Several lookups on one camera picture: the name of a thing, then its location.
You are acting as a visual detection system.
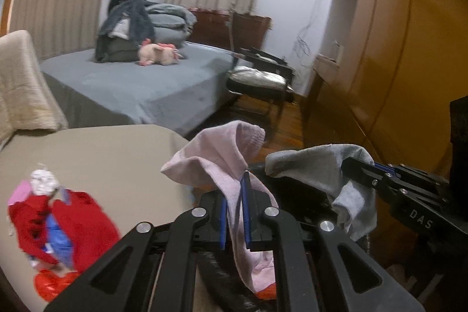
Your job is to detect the grey sock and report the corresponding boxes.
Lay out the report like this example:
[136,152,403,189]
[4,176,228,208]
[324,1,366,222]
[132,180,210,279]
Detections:
[266,144,377,242]

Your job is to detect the pink sock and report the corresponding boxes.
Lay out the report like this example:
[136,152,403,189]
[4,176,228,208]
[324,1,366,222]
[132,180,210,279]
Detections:
[161,120,275,294]

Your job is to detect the black lined trash bin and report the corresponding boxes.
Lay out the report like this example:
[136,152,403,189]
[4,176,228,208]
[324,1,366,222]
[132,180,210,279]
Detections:
[197,162,336,311]

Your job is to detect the red cloth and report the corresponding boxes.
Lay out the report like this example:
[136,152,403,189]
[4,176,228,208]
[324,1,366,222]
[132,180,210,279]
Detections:
[8,190,121,273]

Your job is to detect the blue plastic bag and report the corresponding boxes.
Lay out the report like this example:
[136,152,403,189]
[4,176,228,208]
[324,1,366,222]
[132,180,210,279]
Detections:
[45,214,75,269]

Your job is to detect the red plastic bag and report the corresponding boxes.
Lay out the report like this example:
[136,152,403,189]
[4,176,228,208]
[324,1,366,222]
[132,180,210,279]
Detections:
[33,269,80,302]

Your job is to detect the white crumpled tissue ball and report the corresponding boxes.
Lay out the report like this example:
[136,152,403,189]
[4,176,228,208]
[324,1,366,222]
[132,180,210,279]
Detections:
[29,164,60,196]

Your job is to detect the pink face mask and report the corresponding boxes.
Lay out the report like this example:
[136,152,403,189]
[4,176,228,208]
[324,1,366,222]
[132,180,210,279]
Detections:
[8,180,32,206]

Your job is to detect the black office chair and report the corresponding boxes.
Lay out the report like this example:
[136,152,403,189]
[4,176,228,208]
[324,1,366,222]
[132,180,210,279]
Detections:
[225,9,297,123]

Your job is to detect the wooden wardrobe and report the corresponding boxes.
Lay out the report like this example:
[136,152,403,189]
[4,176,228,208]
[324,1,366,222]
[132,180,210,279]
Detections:
[303,0,467,177]

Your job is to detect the silver seat cushion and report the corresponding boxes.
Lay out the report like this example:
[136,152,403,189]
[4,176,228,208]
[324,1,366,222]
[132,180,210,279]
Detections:
[228,66,286,90]

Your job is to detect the grey bed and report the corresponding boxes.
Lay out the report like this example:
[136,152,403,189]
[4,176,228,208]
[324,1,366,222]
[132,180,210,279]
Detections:
[40,43,234,136]

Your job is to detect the beige folded quilt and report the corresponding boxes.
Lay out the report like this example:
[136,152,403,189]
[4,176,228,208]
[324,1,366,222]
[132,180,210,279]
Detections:
[1,30,68,145]

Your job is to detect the pink plush pig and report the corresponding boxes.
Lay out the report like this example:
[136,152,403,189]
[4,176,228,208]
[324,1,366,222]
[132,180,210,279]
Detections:
[137,39,183,66]

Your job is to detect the dark wooden headboard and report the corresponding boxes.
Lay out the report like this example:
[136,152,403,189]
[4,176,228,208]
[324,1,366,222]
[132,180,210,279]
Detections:
[186,9,271,51]

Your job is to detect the stack of grey bedding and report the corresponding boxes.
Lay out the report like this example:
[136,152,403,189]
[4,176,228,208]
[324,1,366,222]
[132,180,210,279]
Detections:
[94,0,197,63]

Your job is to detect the hanging wall cables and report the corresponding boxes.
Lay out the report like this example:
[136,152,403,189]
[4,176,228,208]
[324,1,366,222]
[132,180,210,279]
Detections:
[292,0,336,59]

